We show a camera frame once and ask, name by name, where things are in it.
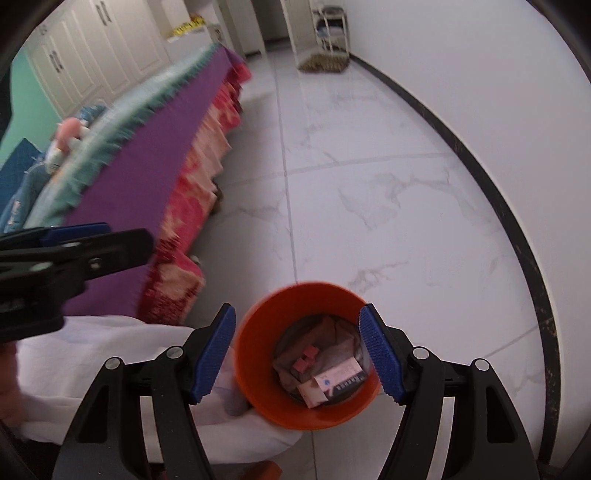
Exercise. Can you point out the pink and white plush toy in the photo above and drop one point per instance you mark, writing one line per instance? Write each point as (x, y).
(69, 131)

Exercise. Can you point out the brown doormat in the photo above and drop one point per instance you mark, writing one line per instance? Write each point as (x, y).
(323, 63)

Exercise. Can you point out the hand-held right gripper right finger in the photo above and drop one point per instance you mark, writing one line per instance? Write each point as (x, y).
(378, 355)

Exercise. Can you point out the blue printed quilt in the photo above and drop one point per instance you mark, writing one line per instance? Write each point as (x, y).
(23, 203)

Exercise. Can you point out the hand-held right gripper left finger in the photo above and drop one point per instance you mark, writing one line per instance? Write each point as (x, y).
(214, 355)

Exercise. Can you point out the crumpled brown paper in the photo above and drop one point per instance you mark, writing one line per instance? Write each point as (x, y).
(339, 337)

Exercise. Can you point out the orange plastic bucket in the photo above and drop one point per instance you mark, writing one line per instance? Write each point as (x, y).
(258, 332)

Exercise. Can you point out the blue quilted headboard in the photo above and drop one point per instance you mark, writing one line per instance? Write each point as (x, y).
(18, 154)

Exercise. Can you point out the white open shelf cabinet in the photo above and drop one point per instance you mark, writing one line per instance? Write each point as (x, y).
(184, 44)

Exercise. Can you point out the white and pink carton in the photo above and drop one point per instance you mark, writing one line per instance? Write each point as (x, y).
(341, 374)

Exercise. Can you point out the small pink pieces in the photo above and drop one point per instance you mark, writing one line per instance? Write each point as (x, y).
(304, 360)

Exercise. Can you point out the cream wardrobe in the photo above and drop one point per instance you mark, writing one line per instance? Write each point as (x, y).
(115, 46)

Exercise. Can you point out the cream paper packet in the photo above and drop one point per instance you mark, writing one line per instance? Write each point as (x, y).
(311, 394)

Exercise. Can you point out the white storage rack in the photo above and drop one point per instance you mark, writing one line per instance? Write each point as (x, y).
(330, 32)

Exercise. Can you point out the white cloth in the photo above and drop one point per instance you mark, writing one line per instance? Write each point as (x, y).
(92, 337)

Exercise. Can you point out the red patterned bed skirt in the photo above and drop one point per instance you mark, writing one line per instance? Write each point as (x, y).
(184, 207)

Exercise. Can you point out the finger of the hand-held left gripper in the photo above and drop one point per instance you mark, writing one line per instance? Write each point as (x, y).
(115, 251)
(74, 233)

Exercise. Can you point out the yellow bag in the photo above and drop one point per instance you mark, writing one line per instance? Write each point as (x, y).
(189, 27)

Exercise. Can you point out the white door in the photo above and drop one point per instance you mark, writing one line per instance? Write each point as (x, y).
(302, 23)

